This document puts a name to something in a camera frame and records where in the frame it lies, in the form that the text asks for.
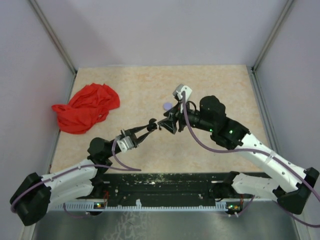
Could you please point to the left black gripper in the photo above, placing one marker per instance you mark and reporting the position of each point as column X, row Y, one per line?
column 131, row 132

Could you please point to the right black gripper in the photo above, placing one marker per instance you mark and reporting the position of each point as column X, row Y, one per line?
column 168, row 124

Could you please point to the lilac earbud charging case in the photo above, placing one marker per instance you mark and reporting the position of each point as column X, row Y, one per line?
column 167, row 106

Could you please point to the black round case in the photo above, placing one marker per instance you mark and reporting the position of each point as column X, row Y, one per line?
column 152, row 125

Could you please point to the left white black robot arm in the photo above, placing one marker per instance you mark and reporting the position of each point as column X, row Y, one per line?
column 38, row 194

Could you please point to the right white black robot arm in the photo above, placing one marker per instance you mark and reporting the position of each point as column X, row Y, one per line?
column 288, row 184

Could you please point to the red crumpled cloth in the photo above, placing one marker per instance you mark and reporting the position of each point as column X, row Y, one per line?
column 89, row 106

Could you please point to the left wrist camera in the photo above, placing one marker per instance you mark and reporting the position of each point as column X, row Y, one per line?
column 125, row 144

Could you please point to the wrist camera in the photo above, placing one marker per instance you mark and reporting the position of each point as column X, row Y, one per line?
column 179, row 90
column 125, row 144

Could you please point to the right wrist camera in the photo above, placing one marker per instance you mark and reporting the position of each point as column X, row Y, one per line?
column 179, row 90

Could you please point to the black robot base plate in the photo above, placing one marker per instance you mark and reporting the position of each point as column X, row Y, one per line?
column 163, row 189

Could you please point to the aluminium rail right side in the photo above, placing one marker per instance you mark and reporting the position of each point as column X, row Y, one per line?
column 263, row 110

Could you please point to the right aluminium frame post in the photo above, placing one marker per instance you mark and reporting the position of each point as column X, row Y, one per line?
column 284, row 14

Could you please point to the aluminium frame post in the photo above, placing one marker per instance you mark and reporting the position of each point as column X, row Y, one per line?
column 52, row 35
column 284, row 14

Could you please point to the left aluminium frame post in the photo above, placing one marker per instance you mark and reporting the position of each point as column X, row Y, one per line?
column 52, row 35

